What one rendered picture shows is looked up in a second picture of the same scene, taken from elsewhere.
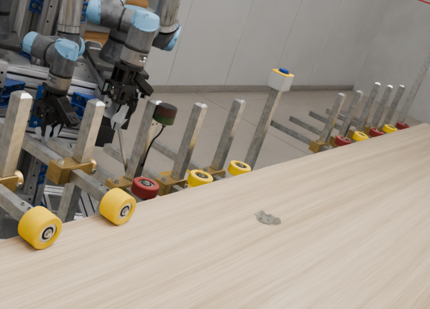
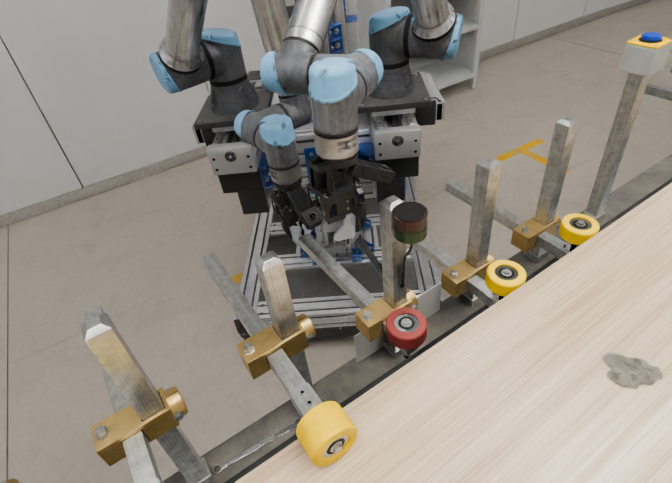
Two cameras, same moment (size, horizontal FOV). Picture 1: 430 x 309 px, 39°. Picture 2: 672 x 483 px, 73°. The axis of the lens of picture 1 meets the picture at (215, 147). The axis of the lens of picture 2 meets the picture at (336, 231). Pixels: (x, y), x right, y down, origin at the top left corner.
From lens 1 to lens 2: 114 cm
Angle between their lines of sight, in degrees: 34
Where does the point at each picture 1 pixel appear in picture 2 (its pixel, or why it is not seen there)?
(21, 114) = (107, 355)
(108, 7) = (286, 64)
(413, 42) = not seen: outside the picture
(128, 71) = (332, 170)
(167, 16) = (431, 13)
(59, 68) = (274, 160)
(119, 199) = (317, 440)
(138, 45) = (329, 128)
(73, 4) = not seen: hidden behind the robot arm
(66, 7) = not seen: hidden behind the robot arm
